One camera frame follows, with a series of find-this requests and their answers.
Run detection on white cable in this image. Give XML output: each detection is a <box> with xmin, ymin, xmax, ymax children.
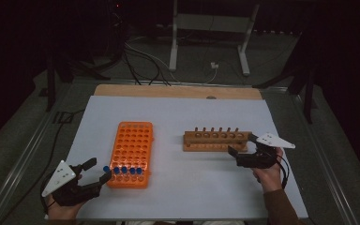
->
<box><xmin>124</xmin><ymin>41</ymin><xmax>219</xmax><ymax>85</ymax></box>

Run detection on wooden test tube rack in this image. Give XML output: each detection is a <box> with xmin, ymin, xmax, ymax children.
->
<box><xmin>182</xmin><ymin>126</ymin><xmax>254</xmax><ymax>154</ymax></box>

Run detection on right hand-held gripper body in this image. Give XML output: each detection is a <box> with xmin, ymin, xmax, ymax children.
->
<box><xmin>236</xmin><ymin>132</ymin><xmax>296</xmax><ymax>170</ymax></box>

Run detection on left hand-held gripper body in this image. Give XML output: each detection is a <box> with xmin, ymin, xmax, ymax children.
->
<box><xmin>40</xmin><ymin>159</ymin><xmax>103</xmax><ymax>207</ymax></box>

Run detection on bundle of black cables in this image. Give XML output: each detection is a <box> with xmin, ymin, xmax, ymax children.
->
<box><xmin>121</xmin><ymin>43</ymin><xmax>173</xmax><ymax>87</ymax></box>

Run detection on right hand-held gripper black cable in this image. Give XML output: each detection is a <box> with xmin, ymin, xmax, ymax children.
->
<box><xmin>276</xmin><ymin>154</ymin><xmax>291</xmax><ymax>190</ymax></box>

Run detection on left hand-held gripper black cable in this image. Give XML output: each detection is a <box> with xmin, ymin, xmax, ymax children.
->
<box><xmin>39</xmin><ymin>172</ymin><xmax>58</xmax><ymax>216</ymax></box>

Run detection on white metal stand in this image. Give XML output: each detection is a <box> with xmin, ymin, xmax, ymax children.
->
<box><xmin>168</xmin><ymin>0</ymin><xmax>261</xmax><ymax>77</ymax></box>

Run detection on hand-held gripper black cable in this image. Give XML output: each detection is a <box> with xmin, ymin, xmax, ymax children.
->
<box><xmin>39</xmin><ymin>172</ymin><xmax>58</xmax><ymax>216</ymax></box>
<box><xmin>276</xmin><ymin>154</ymin><xmax>291</xmax><ymax>190</ymax></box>

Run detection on metal floor rail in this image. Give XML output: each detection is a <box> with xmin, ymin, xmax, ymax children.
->
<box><xmin>289</xmin><ymin>89</ymin><xmax>360</xmax><ymax>225</ymax></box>
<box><xmin>0</xmin><ymin>83</ymin><xmax>73</xmax><ymax>225</ymax></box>

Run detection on black floor cable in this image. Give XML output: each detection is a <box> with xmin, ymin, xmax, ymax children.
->
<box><xmin>0</xmin><ymin>108</ymin><xmax>87</xmax><ymax>225</ymax></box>

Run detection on person's left hand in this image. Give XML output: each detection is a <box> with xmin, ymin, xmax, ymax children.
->
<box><xmin>45</xmin><ymin>197</ymin><xmax>87</xmax><ymax>221</ymax></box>

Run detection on black tripod stand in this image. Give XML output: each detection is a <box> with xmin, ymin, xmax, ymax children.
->
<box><xmin>44</xmin><ymin>46</ymin><xmax>111</xmax><ymax>113</ymax></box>
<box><xmin>252</xmin><ymin>31</ymin><xmax>319</xmax><ymax>125</ymax></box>

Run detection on person's right hand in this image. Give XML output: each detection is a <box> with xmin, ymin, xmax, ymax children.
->
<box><xmin>251</xmin><ymin>146</ymin><xmax>285</xmax><ymax>194</ymax></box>

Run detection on orange plastic tube rack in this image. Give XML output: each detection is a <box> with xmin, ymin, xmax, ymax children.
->
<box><xmin>106</xmin><ymin>121</ymin><xmax>155</xmax><ymax>189</ymax></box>

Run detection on dark power strip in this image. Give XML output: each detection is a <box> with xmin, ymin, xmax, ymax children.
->
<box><xmin>252</xmin><ymin>28</ymin><xmax>305</xmax><ymax>37</ymax></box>

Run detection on white table mat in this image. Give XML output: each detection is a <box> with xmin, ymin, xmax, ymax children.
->
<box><xmin>44</xmin><ymin>95</ymin><xmax>309</xmax><ymax>221</ymax></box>

